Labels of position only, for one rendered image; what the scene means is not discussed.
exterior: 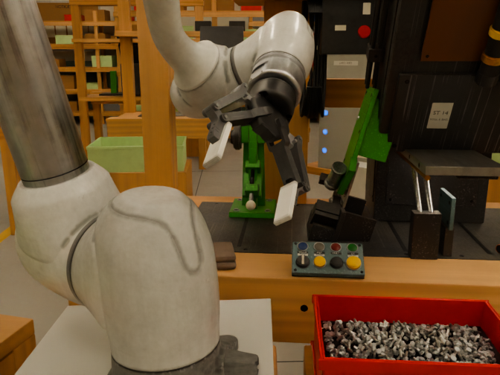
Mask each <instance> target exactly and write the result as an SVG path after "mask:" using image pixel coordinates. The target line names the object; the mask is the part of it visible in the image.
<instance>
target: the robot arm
mask: <svg viewBox="0 0 500 375"><path fill-rule="evenodd" d="M143 3H144V10H145V13H146V17H147V23H148V27H149V29H150V34H151V37H152V38H153V41H154V43H155V45H156V47H157V49H158V51H159V53H160V54H161V55H162V56H163V58H164V59H165V60H166V62H167V63H168V64H169V65H170V67H171V68H172V69H173V70H174V78H173V82H172V84H171V87H170V98H171V100H172V102H173V105H174V106H175V107H176V109H177V110H178V111H179V112H180V113H181V114H183V115H184V116H186V117H188V118H197V119H201V118H209V119H210V120H211V122H210V123H208V124H207V128H208V130H209V132H208V136H207V140H208V141H209V142H210V145H209V148H208V151H207V154H206V157H205V160H204V162H203V165H202V166H203V167H204V168H205V169H206V168H209V167H210V166H212V165H213V164H215V163H217V162H218V161H220V160H221V158H222V154H223V152H224V149H225V145H226V143H227V140H228V136H229V133H230V131H231V127H232V126H240V125H241V126H248V125H251V127H252V130H253V131H254V132H255V133H256V134H258V135H259V136H260V137H261V138H262V139H263V140H264V141H265V142H266V144H267V147H268V149H269V152H272V153H273V156H274V158H275V162H276V165H277V166H278V170H279V173H280V175H281V179H282V182H283V187H281V189H280V193H279V197H278V203H277V207H276V212H275V218H274V222H273V224H275V225H276V226H277V225H280V224H282V223H284V222H286V221H289V220H291V219H292V213H293V208H294V206H296V205H297V202H298V197H299V196H300V195H302V194H304V193H306V192H309V191H310V183H309V179H308V175H307V169H306V165H305V160H304V154H303V150H302V143H303V139H302V137H301V136H300V135H297V136H296V137H295V136H293V135H292V134H291V133H289V122H290V121H291V119H292V116H293V114H294V111H295V107H296V106H297V105H298V104H299V103H300V101H301V96H302V92H303V88H304V84H305V80H306V79H307V77H308V75H309V73H310V70H311V68H312V65H313V59H314V52H315V41H314V34H313V30H312V29H311V27H310V26H309V24H308V22H307V21H306V19H305V17H304V16H303V15H302V14H300V13H298V12H295V11H291V10H286V11H283V12H280V13H278V14H276V15H275V16H273V17H272V18H271V19H269V20H268V21H267V22H266V23H265V24H264V26H262V27H260V28H259V29H258V30H256V31H255V32H254V33H253V34H252V35H251V36H250V37H249V38H247V39H245V40H244V41H242V42H241V43H240V44H238V45H235V46H234V47H231V48H228V47H227V46H224V45H217V44H214V43H212V42H211V41H208V40H203V41H200V42H194V41H193V40H192V39H190V38H189V37H188V35H187V34H186V33H185V32H184V30H183V27H182V20H181V11H180V2H179V0H143ZM243 105H245V108H246V111H240V112H230V111H232V110H234V109H237V108H239V107H241V106H243ZM0 126H1V129H2V132H3V133H4V137H5V139H6V142H7V145H8V147H9V149H10V153H11V155H12V157H13V160H14V163H15V165H16V168H17V170H18V173H19V176H20V178H21V181H20V182H19V183H18V185H17V186H16V189H15V191H14V193H13V196H12V199H11V202H10V203H11V206H12V210H13V217H14V222H15V227H16V230H15V246H16V252H17V254H18V257H19V259H20V261H21V263H22V265H23V266H24V268H25V269H26V271H27V272H28V273H29V274H30V275H31V276H32V277H33V278H34V279H35V280H37V281H38V282H40V283H41V284H42V285H43V286H45V287H46V288H48V289H49V290H51V291H52V292H55V293H57V294H58V295H60V296H62V297H64V298H66V299H68V300H70V301H72V302H74V303H76V304H79V305H82V306H85V307H86V308H87V309H88V310H89V312H90V313H91V314H92V315H93V316H94V318H95V319H96V320H97V322H98V323H99V325H100V326H101V327H102V328H103V329H106V332H107V335H108V338H109V344H110V349H111V360H112V368H111V369H110V371H109V372H108V374H107V375H258V371H259V369H257V366H258V365H259V357H258V355H257V354H253V353H247V352H242V351H238V350H237V349H238V339H237V337H236V336H232V335H221V336H220V335H219V282H218V274H217V263H216V258H215V253H214V244H213V241H212V239H211V234H210V231H209V229H208V226H207V224H206V221H205V219H204V217H203V215H202V213H201V212H200V210H199V209H198V207H197V206H196V204H195V202H194V201H193V200H192V199H191V198H189V197H188V196H186V195H185V194H184V193H182V192H181V191H180V190H177V189H175V188H172V187H165V186H143V187H135V188H132V189H129V190H125V191H124V192H122V193H120V192H119V190H118V189H117V187H116V185H115V183H114V182H113V180H112V177H111V176H110V174H109V172H108V171H107V170H106V169H104V168H103V167H101V166H100V165H98V164H96V163H94V162H93V161H90V160H88V159H87V156H86V152H85V150H84V147H83V143H82V141H81V138H80V134H79V132H78V128H77V125H76V122H75V119H74V116H73V113H72V110H71V107H70V104H69V101H68V97H67V94H66V92H65V88H64V85H63V82H62V79H61V76H60V72H59V69H58V67H57V63H56V60H55V58H54V54H53V51H52V49H51V44H50V42H49V39H48V35H47V33H46V30H45V26H44V24H43V21H42V17H41V14H40V12H39V8H38V5H37V3H36V0H0ZM281 139H282V140H281ZM278 140H281V141H280V142H279V143H277V144H276V145H274V142H275V141H278Z"/></svg>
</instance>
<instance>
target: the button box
mask: <svg viewBox="0 0 500 375"><path fill-rule="evenodd" d="M299 243H302V242H293V243H292V276H295V277H317V278H360V279H365V264H364V256H363V247H362V244H361V243H354V244H355V245H356V246H357V250H356V251H350V250H349V249H348V248H347V247H348V245H349V244H351V243H338V244H339V245H340V246H341V248H340V249H339V250H338V251H334V250H332V249H331V245H332V244H334V243H322V244H323V245H324V248H323V249H322V250H321V251H319V250H316V249H315V244H316V242H303V243H306V244H307V249H305V250H301V249H299V247H298V244H299ZM317 243H321V242H317ZM300 255H305V256H307V257H308V258H309V264H308V265H307V266H305V267H301V266H299V265H298V264H297V258H298V257H299V256H300ZM317 256H322V257H324V259H325V260H326V263H325V265H324V266H322V267H317V266H316V265H315V264H314V259H315V258H316V257H317ZM351 256H356V257H358V258H359V259H360V260H361V266H360V267H359V268H358V269H351V268H349V267H348V266H347V259H348V258H349V257H351ZM333 257H340V258H341V259H342V261H343V263H342V266H341V267H339V268H336V267H333V266H332V265H331V259H332V258H333Z"/></svg>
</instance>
